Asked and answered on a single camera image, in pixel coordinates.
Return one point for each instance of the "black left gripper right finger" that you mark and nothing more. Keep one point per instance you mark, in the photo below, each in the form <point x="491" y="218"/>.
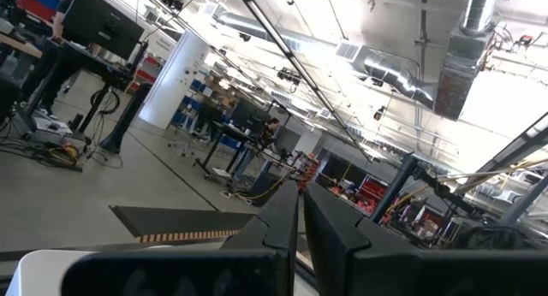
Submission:
<point x="338" y="244"/>

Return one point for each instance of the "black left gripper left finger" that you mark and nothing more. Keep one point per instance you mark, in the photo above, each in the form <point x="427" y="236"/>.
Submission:
<point x="274" y="244"/>

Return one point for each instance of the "red bin rack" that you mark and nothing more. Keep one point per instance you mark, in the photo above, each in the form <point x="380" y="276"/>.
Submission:
<point x="372" y="191"/>

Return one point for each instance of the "black hazard-striped floor mat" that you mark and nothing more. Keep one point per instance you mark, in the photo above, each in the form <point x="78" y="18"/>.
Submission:
<point x="180" y="221"/>

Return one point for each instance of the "person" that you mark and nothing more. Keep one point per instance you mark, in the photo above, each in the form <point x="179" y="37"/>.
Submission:
<point x="58" y="26"/>
<point x="269" y="131"/>

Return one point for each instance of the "black monitor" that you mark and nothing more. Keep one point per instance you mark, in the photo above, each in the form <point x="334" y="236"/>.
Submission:
<point x="98" y="22"/>
<point x="248" y="114"/>

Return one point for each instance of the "black ceiling spotlight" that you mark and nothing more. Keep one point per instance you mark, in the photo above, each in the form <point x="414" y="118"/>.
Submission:
<point x="173" y="2"/>
<point x="379" y="113"/>
<point x="289" y="75"/>

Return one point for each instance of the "blue storage shelf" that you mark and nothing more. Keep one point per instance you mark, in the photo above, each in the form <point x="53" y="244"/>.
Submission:
<point x="194" y="103"/>

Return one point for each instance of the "white round pillar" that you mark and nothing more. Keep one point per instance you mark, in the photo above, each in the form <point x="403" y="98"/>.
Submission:
<point x="175" y="82"/>

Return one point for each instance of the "black tapered floor stand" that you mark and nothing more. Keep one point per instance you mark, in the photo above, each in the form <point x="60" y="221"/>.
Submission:
<point x="128" y="116"/>

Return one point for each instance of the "red storage shelf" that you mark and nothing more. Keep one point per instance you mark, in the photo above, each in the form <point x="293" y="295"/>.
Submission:
<point x="147" y="75"/>

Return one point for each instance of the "white plastic bin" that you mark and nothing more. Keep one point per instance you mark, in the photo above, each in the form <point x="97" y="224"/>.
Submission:
<point x="38" y="274"/>

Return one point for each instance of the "white floor box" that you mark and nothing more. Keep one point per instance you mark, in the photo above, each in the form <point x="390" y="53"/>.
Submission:
<point x="51" y="131"/>

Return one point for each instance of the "black standing desk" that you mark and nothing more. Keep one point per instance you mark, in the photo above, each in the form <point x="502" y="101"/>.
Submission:
<point x="98" y="65"/>

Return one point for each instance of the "wooden desk top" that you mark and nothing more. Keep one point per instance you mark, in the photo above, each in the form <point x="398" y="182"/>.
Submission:
<point x="19" y="45"/>

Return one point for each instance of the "red and blue panel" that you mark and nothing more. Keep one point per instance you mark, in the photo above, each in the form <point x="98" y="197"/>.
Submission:
<point x="34" y="5"/>

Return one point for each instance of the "silver round ventilation duct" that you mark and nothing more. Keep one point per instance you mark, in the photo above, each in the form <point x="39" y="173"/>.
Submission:
<point x="394" y="78"/>

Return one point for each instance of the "large silver ribbed duct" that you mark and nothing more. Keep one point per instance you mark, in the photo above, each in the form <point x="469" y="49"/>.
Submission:
<point x="464" y="56"/>

